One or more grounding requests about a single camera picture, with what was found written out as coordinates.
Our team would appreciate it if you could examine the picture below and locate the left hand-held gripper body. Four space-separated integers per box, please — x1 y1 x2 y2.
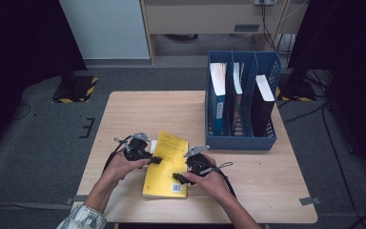
123 132 153 162

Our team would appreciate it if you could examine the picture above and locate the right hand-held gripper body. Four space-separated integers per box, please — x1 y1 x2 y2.
183 144 218 177

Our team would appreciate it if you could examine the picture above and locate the yellow book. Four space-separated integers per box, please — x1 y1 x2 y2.
142 130 190 199

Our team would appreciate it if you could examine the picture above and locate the blue file rack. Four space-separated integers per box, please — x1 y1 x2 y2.
204 51 283 152

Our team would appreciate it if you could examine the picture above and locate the plain blue book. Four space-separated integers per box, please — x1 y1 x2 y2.
209 62 228 136

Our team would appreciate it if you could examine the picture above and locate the illustrated teal book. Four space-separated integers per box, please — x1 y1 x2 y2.
232 61 246 136

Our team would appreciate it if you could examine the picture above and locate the black book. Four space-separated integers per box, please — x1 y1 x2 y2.
251 74 275 137

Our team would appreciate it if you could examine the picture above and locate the person's left hand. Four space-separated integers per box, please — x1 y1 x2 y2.
103 150 152 191

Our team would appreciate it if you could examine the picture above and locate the person's right hand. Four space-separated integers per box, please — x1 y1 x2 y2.
182 155 234 208

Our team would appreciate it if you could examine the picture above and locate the grey tape piece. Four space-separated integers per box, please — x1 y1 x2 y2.
299 197 322 206
65 195 89 205

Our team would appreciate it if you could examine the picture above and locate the black yellow striped stand base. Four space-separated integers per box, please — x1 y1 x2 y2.
275 71 318 103
51 71 99 104

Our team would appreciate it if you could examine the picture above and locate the person's left patterned sleeve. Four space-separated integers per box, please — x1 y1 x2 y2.
56 204 108 229

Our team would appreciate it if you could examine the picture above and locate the white cabinet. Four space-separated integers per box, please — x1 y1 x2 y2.
59 0 151 60

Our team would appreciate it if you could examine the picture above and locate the grey vent panel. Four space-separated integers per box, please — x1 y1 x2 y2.
234 23 261 32

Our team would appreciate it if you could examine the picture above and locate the beige wooden desk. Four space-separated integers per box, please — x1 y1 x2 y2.
139 0 309 66

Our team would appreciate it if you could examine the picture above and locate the black curtain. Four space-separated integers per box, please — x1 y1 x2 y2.
0 0 89 160
287 0 366 179

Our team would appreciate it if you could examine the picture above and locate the left hand-held gripper black cable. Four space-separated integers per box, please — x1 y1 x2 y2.
102 135 133 175

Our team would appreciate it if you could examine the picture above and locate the hand-held gripper black cable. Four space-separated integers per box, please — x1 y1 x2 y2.
199 168 237 199
102 135 133 175

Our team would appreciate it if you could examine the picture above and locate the right hand-held gripper black cable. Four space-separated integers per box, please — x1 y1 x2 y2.
199 168 237 199

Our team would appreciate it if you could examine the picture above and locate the thin black floor cable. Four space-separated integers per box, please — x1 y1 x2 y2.
8 103 32 123

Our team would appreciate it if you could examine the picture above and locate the black hanging cable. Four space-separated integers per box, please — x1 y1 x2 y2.
260 3 292 60

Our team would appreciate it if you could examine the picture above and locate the beige hanging cable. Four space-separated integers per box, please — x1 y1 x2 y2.
271 0 309 46

